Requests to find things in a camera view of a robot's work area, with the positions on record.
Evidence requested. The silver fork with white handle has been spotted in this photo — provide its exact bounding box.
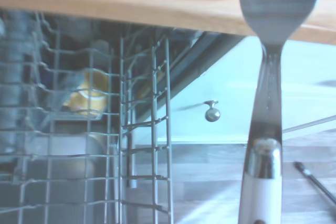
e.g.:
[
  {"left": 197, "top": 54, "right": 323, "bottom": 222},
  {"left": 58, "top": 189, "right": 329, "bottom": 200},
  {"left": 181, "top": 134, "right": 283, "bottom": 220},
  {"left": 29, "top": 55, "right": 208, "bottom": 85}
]
[{"left": 236, "top": 0, "right": 328, "bottom": 224}]

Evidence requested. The dishwasher tub opening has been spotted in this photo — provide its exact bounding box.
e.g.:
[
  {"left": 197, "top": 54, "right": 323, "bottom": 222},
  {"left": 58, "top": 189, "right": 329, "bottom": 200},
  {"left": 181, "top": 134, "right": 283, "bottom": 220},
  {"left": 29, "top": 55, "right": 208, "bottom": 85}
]
[{"left": 0, "top": 7, "right": 246, "bottom": 156}]

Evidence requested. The yellow cup in dishwasher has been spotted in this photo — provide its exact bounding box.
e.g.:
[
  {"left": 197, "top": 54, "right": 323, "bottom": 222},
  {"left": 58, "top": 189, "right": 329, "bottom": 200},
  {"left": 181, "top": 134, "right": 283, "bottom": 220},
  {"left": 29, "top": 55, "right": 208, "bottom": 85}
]
[{"left": 62, "top": 68, "right": 110, "bottom": 116}]

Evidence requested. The round metal cabinet knob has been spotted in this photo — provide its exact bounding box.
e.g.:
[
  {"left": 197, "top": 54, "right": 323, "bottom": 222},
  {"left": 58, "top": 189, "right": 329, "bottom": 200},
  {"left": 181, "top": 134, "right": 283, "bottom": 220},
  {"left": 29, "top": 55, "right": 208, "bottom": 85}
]
[{"left": 204, "top": 100, "right": 222, "bottom": 123}]

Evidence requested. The white cabinet door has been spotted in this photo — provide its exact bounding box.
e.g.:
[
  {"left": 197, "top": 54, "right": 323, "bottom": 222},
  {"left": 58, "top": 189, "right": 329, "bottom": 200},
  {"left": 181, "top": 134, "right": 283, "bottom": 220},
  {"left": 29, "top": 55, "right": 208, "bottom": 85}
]
[{"left": 131, "top": 36, "right": 336, "bottom": 144}]

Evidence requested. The thin black metal rod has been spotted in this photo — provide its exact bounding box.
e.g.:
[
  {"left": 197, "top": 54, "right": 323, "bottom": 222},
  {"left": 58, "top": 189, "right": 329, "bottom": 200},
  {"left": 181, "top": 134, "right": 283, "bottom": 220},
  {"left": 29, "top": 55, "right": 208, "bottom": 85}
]
[{"left": 293, "top": 161, "right": 336, "bottom": 209}]

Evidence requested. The grey wire dishwasher rack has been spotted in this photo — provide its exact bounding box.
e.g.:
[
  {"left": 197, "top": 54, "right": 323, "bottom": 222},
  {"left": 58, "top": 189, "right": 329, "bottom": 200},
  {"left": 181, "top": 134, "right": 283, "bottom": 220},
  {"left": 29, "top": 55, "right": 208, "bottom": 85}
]
[{"left": 0, "top": 11, "right": 174, "bottom": 224}]

